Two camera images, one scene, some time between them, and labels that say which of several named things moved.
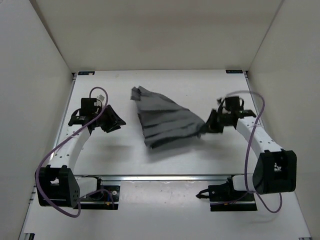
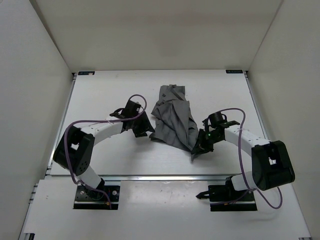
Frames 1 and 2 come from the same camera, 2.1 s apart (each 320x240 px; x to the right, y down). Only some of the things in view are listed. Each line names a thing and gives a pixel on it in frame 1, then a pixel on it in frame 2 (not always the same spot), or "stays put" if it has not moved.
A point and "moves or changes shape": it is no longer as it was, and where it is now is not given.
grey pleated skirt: x=162 y=120 moves or changes shape
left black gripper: x=114 y=117 to x=146 y=125
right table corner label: x=234 y=71 stays put
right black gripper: x=209 y=126 to x=203 y=147
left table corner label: x=86 y=73 stays put
